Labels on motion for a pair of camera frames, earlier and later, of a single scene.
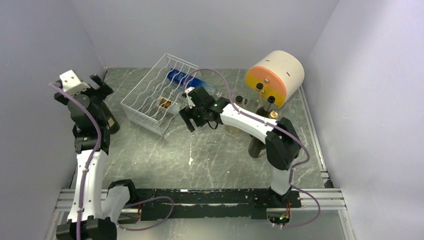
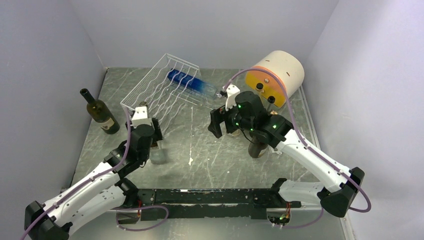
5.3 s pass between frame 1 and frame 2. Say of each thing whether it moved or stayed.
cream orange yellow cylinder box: stayed
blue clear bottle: stayed
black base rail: stayed
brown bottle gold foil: stayed
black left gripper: moved
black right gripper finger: moved
